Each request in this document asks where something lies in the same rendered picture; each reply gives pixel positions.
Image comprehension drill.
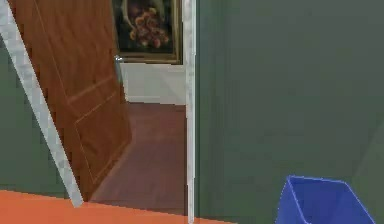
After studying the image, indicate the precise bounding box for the framed flower painting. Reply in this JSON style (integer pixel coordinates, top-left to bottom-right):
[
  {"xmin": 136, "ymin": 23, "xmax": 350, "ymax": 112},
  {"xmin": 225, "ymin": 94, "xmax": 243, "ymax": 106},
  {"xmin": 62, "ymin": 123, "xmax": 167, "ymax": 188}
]
[{"xmin": 111, "ymin": 0, "xmax": 184, "ymax": 65}]

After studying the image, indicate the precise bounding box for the brown wooden room door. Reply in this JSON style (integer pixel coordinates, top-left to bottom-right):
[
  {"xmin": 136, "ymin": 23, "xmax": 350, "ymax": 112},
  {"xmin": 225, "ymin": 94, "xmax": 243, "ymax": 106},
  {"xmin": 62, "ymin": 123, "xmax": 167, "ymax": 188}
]
[{"xmin": 7, "ymin": 0, "xmax": 133, "ymax": 203}]

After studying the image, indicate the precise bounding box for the blue plastic bin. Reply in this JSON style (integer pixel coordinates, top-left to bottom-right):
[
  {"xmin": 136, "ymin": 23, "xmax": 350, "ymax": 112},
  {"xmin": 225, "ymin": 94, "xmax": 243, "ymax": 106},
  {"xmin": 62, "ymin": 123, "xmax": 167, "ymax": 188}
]
[{"xmin": 275, "ymin": 175, "xmax": 378, "ymax": 224}]

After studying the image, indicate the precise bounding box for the silver door handle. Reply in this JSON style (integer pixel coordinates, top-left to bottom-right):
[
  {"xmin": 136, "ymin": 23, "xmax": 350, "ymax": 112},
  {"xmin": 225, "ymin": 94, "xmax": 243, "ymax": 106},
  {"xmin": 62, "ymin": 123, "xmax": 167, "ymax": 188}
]
[{"xmin": 114, "ymin": 54, "xmax": 124, "ymax": 84}]

